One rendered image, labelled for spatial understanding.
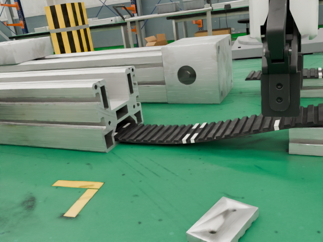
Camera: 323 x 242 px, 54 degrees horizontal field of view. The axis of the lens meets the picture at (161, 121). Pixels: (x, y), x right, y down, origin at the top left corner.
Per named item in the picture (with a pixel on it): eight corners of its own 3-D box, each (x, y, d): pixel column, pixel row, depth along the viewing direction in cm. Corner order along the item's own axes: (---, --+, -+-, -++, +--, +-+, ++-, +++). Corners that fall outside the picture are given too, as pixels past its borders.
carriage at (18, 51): (56, 66, 74) (49, 36, 72) (20, 77, 65) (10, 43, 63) (8, 68, 81) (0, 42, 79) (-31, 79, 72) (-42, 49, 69)
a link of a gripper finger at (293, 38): (298, 6, 23) (297, 75, 26) (300, -6, 27) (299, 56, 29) (257, 10, 24) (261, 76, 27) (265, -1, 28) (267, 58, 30)
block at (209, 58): (236, 83, 60) (233, 32, 57) (220, 103, 50) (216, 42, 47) (191, 84, 64) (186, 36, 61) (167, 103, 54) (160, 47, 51)
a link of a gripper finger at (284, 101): (300, 43, 23) (298, 128, 25) (301, 37, 26) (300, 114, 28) (254, 46, 25) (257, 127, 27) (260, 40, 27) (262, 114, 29)
